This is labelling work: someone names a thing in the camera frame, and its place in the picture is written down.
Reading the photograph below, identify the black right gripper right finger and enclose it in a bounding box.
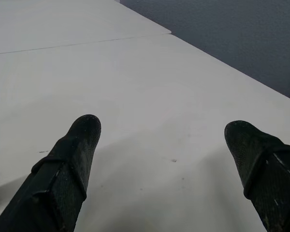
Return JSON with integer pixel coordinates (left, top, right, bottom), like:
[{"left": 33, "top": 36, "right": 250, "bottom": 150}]
[{"left": 224, "top": 120, "right": 290, "bottom": 232}]

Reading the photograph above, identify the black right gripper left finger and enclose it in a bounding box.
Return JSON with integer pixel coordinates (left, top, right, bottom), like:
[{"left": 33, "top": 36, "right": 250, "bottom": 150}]
[{"left": 0, "top": 114, "right": 102, "bottom": 232}]

